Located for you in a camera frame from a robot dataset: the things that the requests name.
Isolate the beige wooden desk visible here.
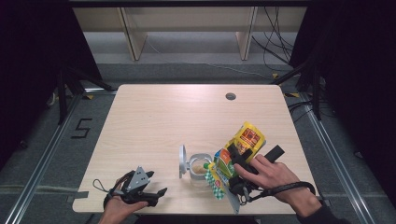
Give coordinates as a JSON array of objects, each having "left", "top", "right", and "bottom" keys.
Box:
[{"left": 73, "top": 7, "right": 308, "bottom": 62}]

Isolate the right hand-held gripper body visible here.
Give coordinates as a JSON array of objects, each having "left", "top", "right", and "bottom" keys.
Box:
[{"left": 221, "top": 161, "right": 266, "bottom": 216}]

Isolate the black cable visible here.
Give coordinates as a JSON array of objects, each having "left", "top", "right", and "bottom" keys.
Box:
[
  {"left": 250, "top": 35, "right": 291, "bottom": 65},
  {"left": 287, "top": 100, "right": 313, "bottom": 123},
  {"left": 262, "top": 6, "right": 295, "bottom": 73}
]

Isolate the clear jar with grey lid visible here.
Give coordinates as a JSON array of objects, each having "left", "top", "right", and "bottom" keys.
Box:
[{"left": 178, "top": 144, "right": 217, "bottom": 189}]

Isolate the black wrist strap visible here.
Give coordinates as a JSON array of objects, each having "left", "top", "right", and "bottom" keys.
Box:
[
  {"left": 247, "top": 181, "right": 317, "bottom": 203},
  {"left": 103, "top": 170, "right": 135, "bottom": 210}
]

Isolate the aluminium floor rail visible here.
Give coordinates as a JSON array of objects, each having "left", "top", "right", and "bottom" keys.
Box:
[
  {"left": 299, "top": 92, "right": 376, "bottom": 224},
  {"left": 3, "top": 92, "right": 82, "bottom": 224}
]

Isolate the black metal stand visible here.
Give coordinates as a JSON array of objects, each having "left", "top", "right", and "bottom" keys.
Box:
[
  {"left": 56, "top": 64, "right": 117, "bottom": 126},
  {"left": 270, "top": 58, "right": 324, "bottom": 121}
]

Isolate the yellow seasoning pouch green cap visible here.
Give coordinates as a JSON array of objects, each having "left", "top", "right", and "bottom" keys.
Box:
[{"left": 203, "top": 120, "right": 267, "bottom": 201}]

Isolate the person's right hand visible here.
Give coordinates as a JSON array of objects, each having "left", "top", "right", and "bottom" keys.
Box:
[{"left": 233, "top": 153, "right": 303, "bottom": 203}]

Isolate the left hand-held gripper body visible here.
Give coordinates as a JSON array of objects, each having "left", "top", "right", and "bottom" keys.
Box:
[{"left": 120, "top": 165, "right": 160, "bottom": 207}]

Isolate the tan powder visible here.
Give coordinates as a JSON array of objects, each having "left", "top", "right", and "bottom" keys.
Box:
[{"left": 191, "top": 164, "right": 209, "bottom": 175}]

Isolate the grey lanyard loop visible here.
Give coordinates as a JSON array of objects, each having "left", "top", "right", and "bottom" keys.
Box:
[{"left": 92, "top": 178, "right": 114, "bottom": 194}]

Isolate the black curtain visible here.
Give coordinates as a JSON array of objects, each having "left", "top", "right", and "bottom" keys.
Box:
[
  {"left": 289, "top": 0, "right": 396, "bottom": 208},
  {"left": 0, "top": 0, "right": 105, "bottom": 171}
]

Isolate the person's left hand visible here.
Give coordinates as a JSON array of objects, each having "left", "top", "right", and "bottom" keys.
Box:
[{"left": 100, "top": 177, "right": 149, "bottom": 222}]

